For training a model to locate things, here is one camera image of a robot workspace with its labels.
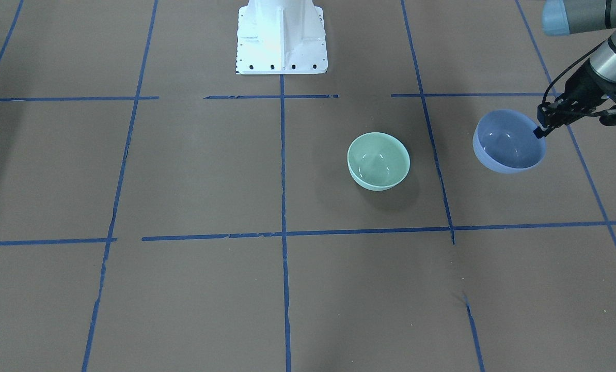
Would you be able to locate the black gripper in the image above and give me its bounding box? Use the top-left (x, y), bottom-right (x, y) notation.
top-left (533, 65), bottom-right (615, 139)

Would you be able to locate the blue bowl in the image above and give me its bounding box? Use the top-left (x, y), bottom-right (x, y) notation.
top-left (471, 109), bottom-right (547, 174)

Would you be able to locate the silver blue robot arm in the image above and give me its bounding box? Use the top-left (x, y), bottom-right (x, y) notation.
top-left (534, 1), bottom-right (616, 138)

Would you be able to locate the green bowl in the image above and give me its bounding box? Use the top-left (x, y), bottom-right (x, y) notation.
top-left (347, 132), bottom-right (411, 192)

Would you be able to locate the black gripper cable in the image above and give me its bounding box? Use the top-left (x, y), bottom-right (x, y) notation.
top-left (542, 36), bottom-right (613, 112)

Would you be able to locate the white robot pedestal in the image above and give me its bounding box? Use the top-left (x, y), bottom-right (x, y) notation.
top-left (235, 1), bottom-right (329, 75)

